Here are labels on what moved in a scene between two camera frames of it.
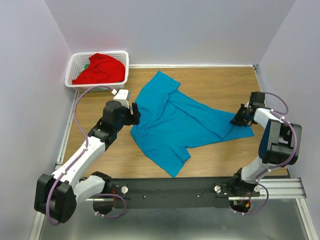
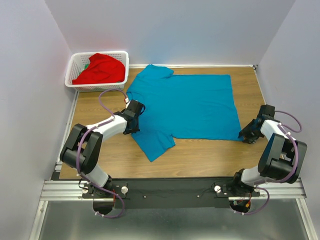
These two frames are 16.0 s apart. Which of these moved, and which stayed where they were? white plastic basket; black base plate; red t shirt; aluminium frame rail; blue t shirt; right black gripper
Moved: blue t shirt; right black gripper
Stayed: white plastic basket; aluminium frame rail; black base plate; red t shirt
